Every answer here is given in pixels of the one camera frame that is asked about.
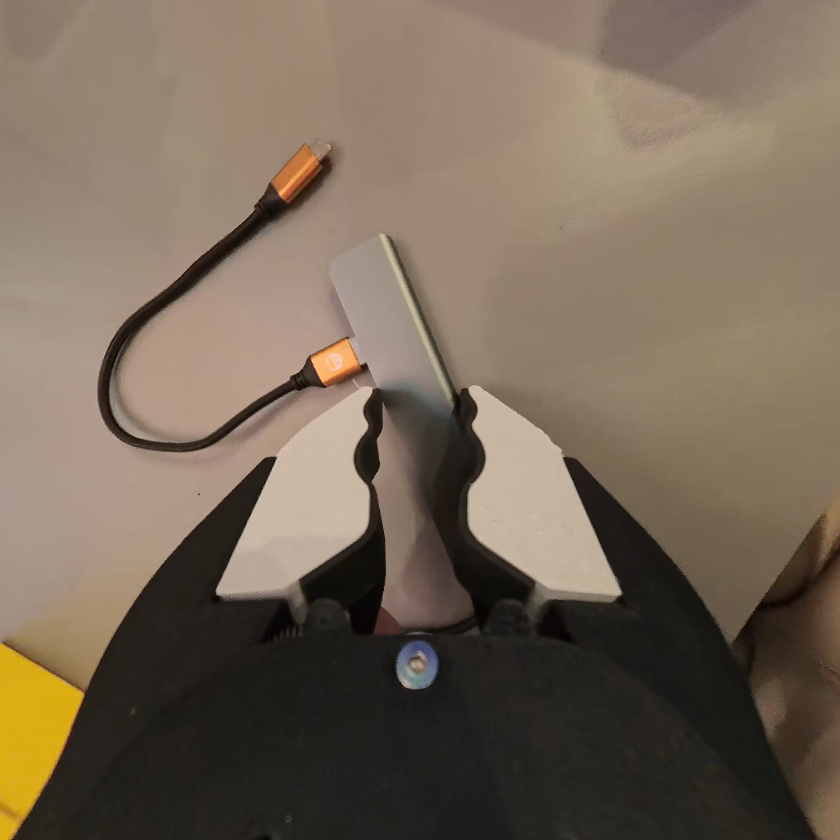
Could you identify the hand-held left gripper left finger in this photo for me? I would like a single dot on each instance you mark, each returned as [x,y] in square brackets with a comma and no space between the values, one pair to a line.
[295,518]

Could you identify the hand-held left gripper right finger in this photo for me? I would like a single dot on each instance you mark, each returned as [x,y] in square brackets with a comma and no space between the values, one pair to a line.
[538,518]

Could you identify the grey usb hub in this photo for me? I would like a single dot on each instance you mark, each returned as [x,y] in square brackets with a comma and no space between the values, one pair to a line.
[394,315]

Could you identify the person's beige trouser leg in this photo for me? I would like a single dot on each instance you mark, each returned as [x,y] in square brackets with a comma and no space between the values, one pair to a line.
[807,656]

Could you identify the yellow plastic bin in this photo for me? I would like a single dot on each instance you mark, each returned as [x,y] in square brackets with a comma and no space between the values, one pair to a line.
[33,722]

